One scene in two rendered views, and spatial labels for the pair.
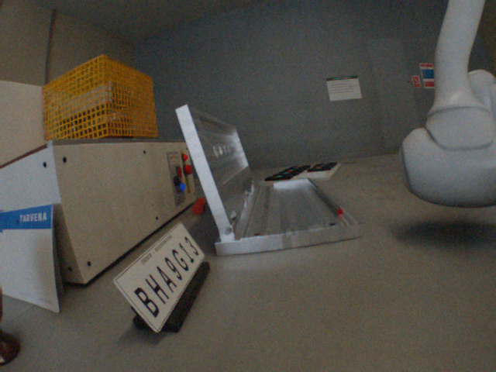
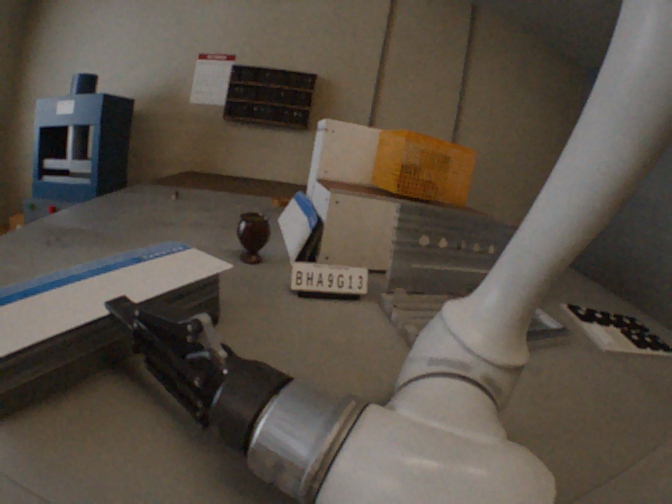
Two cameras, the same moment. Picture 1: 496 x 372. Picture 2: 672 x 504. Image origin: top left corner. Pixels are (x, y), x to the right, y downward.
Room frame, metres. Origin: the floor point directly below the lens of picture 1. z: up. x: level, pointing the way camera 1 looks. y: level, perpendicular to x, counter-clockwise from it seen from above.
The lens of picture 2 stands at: (0.01, -0.45, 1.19)
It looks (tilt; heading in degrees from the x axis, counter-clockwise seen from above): 18 degrees down; 67
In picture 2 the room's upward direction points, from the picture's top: 10 degrees clockwise
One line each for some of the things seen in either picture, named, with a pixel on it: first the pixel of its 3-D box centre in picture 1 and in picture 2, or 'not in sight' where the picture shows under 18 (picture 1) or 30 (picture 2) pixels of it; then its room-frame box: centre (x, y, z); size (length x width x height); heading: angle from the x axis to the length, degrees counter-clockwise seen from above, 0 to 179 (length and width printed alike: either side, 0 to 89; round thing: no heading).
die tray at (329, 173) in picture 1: (305, 173); (621, 332); (1.07, -0.25, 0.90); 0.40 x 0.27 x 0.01; 152
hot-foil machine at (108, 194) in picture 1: (103, 156); (427, 200); (0.65, 0.38, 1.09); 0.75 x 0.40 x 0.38; 173
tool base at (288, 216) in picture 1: (283, 201); (486, 318); (0.55, -0.07, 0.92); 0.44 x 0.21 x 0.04; 173
